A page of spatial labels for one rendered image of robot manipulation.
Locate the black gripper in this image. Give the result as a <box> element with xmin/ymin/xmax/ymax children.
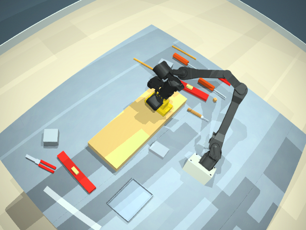
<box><xmin>146</xmin><ymin>84</ymin><xmax>174</xmax><ymax>110</ymax></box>

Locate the light orange rectangular panel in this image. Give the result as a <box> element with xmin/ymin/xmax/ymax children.
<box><xmin>87</xmin><ymin>88</ymin><xmax>187</xmax><ymax>172</ymax></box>

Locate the orange-handled awl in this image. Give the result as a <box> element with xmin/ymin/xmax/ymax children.
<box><xmin>173</xmin><ymin>53</ymin><xmax>196</xmax><ymax>69</ymax></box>
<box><xmin>198</xmin><ymin>78</ymin><xmax>226</xmax><ymax>98</ymax></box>

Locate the white flat strip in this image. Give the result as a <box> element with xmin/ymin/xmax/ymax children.
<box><xmin>44</xmin><ymin>186</ymin><xmax>101</xmax><ymax>230</ymax></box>

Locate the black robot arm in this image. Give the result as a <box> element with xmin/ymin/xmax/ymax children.
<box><xmin>147</xmin><ymin>61</ymin><xmax>248</xmax><ymax>171</ymax></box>

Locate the red rectangular bar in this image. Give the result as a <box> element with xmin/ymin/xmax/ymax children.
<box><xmin>57</xmin><ymin>151</ymin><xmax>96</xmax><ymax>193</ymax></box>
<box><xmin>180</xmin><ymin>80</ymin><xmax>209</xmax><ymax>101</ymax></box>

